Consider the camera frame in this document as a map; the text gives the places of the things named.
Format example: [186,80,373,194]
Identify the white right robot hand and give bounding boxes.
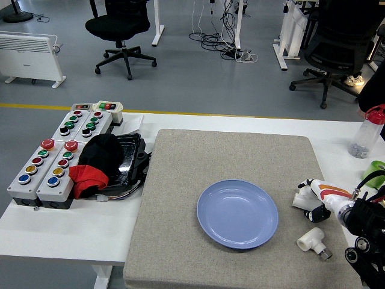
[297,178,351,223]

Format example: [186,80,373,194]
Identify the plain white pipe tee fitting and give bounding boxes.
[292,192,315,211]

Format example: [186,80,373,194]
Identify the white pipe tee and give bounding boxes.
[297,227,333,261]

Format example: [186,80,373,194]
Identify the blue plate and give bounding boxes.
[196,179,279,250]

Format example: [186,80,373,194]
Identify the green tape roll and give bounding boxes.
[361,160,385,189]

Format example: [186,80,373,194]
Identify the clear bottle with red cap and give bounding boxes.
[348,104,385,160]

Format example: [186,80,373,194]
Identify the person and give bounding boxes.
[357,67,385,117]

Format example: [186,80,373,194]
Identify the person's white shoe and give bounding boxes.
[343,75,365,88]

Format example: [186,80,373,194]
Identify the grey-brown mat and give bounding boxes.
[122,128,363,289]

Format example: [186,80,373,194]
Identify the black office chair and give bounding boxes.
[85,0,158,81]
[289,0,380,110]

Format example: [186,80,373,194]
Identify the white desk leg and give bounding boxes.
[151,0,165,47]
[233,0,244,50]

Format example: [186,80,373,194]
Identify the glossy black tray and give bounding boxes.
[99,133,153,196]

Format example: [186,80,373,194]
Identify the white paper card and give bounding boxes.
[120,116,144,135]

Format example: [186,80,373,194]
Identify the black cloth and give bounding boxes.
[77,134,125,184]

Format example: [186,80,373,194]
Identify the button box with black knob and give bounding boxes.
[51,110,91,142]
[73,110,112,143]

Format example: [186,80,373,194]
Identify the red cloth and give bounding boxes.
[68,164,109,200]

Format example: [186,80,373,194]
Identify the white table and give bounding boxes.
[0,111,385,289]

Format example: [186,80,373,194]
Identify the button box with red mushroom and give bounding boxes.
[7,138,57,207]
[35,140,79,210]

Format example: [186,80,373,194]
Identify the white panel heater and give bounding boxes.
[0,33,67,89]

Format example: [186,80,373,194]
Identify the black round stand base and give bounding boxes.
[2,0,34,23]

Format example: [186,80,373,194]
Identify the white desk frame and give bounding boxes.
[273,0,319,72]

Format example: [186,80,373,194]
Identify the tangled floor cables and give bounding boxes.
[188,0,259,63]

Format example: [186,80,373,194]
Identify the cream switch box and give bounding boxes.
[91,101,125,126]

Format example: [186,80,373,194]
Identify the coloured wires with white connector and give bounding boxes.
[90,180,145,203]

